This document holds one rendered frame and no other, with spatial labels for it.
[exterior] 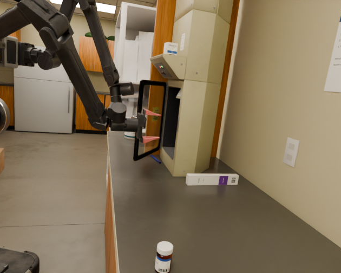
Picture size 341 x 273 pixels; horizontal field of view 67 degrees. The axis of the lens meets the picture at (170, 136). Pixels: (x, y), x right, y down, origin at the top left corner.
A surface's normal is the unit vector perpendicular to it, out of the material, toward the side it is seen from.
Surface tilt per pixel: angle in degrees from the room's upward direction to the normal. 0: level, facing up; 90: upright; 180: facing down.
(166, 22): 90
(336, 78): 90
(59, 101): 90
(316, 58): 90
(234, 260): 0
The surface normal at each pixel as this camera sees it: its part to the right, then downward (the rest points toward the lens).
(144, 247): 0.11, -0.97
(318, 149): -0.96, -0.05
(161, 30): 0.25, 0.22
